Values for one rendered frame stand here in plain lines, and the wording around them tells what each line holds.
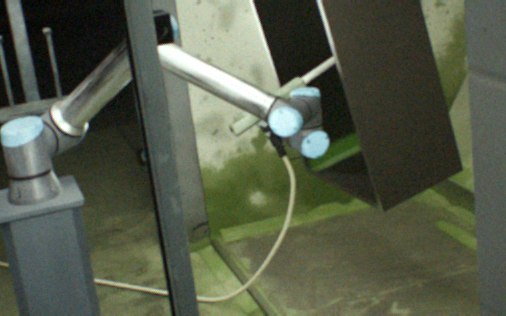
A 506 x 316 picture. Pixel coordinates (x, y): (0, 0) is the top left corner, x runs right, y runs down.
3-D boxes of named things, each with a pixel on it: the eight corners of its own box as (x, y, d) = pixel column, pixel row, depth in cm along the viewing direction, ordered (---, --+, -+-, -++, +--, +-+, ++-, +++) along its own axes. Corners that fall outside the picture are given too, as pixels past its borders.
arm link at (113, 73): (17, 134, 335) (139, 6, 295) (46, 120, 350) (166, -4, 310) (43, 167, 335) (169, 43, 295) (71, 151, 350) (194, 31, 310)
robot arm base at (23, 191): (10, 209, 317) (4, 182, 314) (6, 193, 334) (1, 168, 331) (65, 197, 322) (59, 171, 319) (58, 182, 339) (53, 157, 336)
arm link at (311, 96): (310, 94, 281) (314, 133, 285) (324, 84, 291) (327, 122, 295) (282, 94, 285) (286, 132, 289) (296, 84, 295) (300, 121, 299)
